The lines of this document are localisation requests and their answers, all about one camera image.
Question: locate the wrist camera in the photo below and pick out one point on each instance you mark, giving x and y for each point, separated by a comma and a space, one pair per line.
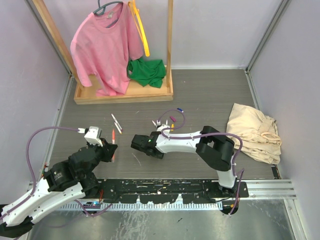
92, 136
162, 126

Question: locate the white pen purple end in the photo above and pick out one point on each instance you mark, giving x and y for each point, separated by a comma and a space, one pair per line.
115, 120

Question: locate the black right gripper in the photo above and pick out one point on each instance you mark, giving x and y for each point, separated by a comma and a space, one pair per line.
160, 156

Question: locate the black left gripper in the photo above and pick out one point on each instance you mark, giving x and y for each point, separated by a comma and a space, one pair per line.
108, 149

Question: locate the green cloth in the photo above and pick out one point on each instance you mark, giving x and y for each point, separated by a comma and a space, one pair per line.
147, 72

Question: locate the pink shirt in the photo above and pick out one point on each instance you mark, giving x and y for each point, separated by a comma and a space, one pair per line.
103, 45

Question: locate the yellow hanger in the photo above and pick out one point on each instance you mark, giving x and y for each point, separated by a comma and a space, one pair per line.
139, 25

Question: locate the beige cloth bag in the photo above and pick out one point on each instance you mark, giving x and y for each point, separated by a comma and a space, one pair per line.
258, 132

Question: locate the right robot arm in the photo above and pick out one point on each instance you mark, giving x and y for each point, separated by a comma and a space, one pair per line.
215, 148

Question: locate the wooden rack base tray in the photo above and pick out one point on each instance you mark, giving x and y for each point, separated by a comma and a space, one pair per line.
135, 93

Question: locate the grey clothes hanger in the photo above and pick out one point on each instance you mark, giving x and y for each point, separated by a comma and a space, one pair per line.
105, 8

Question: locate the purple pen cap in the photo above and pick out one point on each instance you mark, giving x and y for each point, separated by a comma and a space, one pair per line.
173, 119

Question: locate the white pen yellow end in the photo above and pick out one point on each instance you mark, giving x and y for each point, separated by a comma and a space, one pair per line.
118, 128

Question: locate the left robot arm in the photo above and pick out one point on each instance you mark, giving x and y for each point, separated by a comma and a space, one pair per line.
66, 181

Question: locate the orange highlighter pen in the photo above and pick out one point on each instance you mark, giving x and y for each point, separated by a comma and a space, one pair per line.
113, 142

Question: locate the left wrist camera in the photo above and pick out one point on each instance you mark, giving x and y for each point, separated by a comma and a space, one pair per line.
92, 136

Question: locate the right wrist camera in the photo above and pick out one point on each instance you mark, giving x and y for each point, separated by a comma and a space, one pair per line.
162, 126

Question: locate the wooden rack right post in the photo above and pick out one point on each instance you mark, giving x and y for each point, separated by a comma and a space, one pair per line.
169, 41

